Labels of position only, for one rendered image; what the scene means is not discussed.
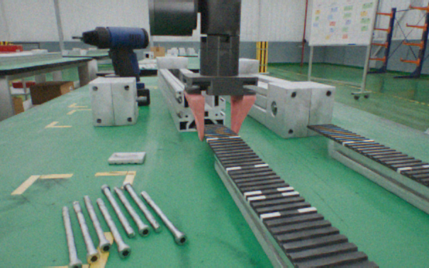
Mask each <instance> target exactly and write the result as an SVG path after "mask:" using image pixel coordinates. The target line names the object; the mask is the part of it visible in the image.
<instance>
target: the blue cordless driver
mask: <svg viewBox="0 0 429 268"><path fill-rule="evenodd" d="M72 39H76V40H82V41H83V43H84V44H87V45H92V46H96V47H97V48H98V49H109V50H114V52H112V56H113V61H114V62H115V63H117V66H118V72H119V75H120V77H135V78H136V88H137V96H146V99H147V101H138V106H149V105H150V90H149V89H148V88H145V83H144V82H140V75H139V74H140V66H139V63H138V57H137V53H135V52H133V50H141V49H146V48H147V46H148V44H149V36H148V33H147V31H146V30H145V29H144V28H126V27H106V28H105V27H96V29H94V30H89V31H86V32H83V33H82V36H72Z"/></svg>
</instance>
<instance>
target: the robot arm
mask: <svg viewBox="0 0 429 268"><path fill-rule="evenodd" d="M147 4H148V10H149V22H148V24H150V31H149V33H150V36H162V37H190V38H192V36H193V31H194V30H196V29H197V23H198V13H200V34H204V35H207V36H206V37H200V73H183V82H184V83H186V85H187V86H185V87H184V93H185V96H186V98H187V101H188V102H189V106H190V108H191V111H192V113H193V115H194V118H195V121H196V127H197V130H198V134H199V139H200V140H201V141H203V140H204V110H205V96H203V95H202V94H201V91H206V94H207V95H209V96H221V95H230V129H231V130H232V131H235V133H237V134H238V133H239V131H240V128H241V125H242V124H243V121H244V120H245V118H246V116H247V114H248V113H249V111H250V109H251V108H252V106H253V104H254V102H255V100H256V91H255V90H253V89H250V88H247V87H243V85H253V86H258V78H259V77H257V76H254V75H251V74H246V73H239V64H240V29H241V12H242V0H148V3H147Z"/></svg>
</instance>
